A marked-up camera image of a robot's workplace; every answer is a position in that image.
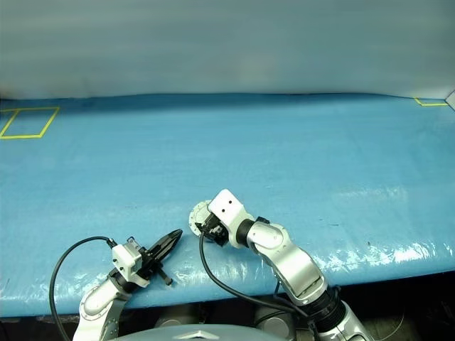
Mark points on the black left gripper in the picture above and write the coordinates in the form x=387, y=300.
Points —
x=147, y=264

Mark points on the small yellow tape outline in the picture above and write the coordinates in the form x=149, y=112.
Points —
x=432, y=104

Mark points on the grey rounded block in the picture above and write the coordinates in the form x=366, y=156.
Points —
x=275, y=321
x=170, y=323

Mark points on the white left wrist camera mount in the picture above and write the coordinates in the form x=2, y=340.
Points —
x=124, y=257

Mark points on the grey robot torso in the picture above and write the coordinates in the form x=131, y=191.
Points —
x=160, y=335

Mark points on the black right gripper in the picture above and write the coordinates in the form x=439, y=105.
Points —
x=215, y=227

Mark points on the large yellow tape rectangle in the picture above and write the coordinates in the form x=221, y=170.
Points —
x=21, y=136

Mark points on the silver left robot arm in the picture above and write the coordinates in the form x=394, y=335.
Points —
x=96, y=302

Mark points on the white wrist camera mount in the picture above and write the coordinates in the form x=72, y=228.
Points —
x=124, y=257
x=227, y=207

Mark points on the blue plastic table cover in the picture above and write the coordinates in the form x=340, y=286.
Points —
x=320, y=160

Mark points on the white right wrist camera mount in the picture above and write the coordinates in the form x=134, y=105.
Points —
x=227, y=207

